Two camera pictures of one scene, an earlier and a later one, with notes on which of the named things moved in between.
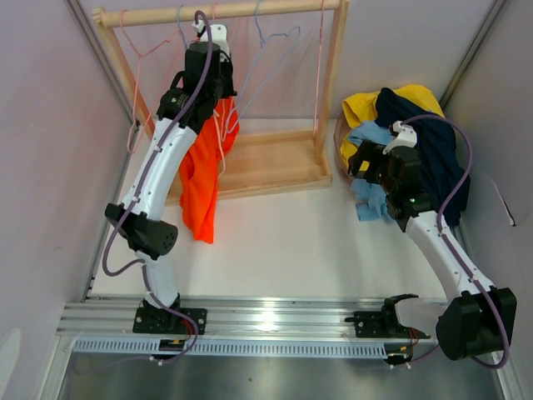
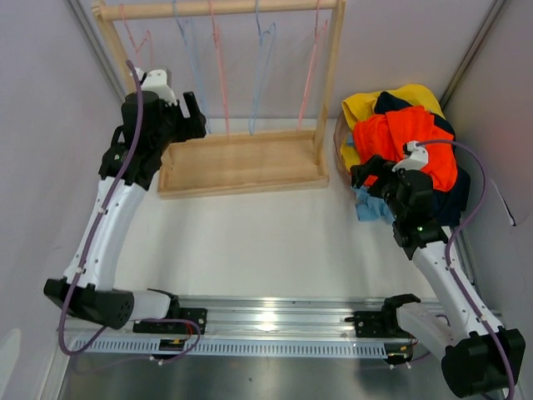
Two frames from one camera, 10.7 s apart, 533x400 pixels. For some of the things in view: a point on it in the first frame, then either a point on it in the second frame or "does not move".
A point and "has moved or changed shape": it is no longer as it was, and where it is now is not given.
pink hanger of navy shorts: x=216 y=117 has moved or changed shape
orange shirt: x=198 y=173 -> x=388 y=133
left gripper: x=226 y=66 -> x=192 y=127
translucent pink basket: x=341 y=129 does not move
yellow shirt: x=360 y=108 does not move
